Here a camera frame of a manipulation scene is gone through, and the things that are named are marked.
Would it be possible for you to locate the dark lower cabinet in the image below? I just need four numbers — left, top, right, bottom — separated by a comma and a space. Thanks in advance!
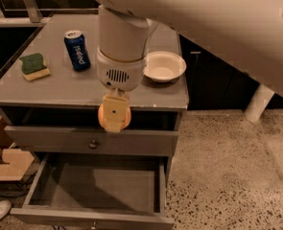
178, 34, 283, 111

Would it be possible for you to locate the black floor cable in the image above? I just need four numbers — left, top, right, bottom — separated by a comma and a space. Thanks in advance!
0, 171, 38, 199

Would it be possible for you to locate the green yellow sponge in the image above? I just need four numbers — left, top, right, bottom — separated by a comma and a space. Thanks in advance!
19, 53, 50, 81

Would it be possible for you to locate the closed top drawer front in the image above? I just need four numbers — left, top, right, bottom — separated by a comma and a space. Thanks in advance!
5, 126, 178, 156

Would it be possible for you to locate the metal window frame rail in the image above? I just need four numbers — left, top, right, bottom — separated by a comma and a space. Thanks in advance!
0, 0, 98, 28

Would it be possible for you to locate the grey drawer cabinet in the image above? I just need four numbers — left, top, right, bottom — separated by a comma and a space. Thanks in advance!
0, 13, 190, 230

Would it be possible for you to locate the orange fruit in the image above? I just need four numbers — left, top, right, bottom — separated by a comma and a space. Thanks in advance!
98, 104, 131, 133

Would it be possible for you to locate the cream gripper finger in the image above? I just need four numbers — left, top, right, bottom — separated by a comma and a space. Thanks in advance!
103, 95, 130, 133

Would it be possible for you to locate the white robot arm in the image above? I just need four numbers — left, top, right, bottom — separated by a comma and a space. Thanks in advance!
95, 0, 283, 132

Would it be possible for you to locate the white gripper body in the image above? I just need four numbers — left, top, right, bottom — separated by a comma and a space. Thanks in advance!
96, 48, 146, 92

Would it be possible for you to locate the blue pepsi can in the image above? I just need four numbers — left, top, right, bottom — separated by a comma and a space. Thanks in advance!
64, 30, 90, 71

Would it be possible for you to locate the white paper bowl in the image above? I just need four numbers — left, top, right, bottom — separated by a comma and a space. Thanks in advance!
144, 51, 186, 82

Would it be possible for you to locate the open grey middle drawer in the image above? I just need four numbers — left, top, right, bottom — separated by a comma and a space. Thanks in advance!
11, 153, 174, 230

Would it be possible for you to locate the light wooden board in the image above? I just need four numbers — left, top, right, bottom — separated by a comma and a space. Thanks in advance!
0, 114, 35, 182

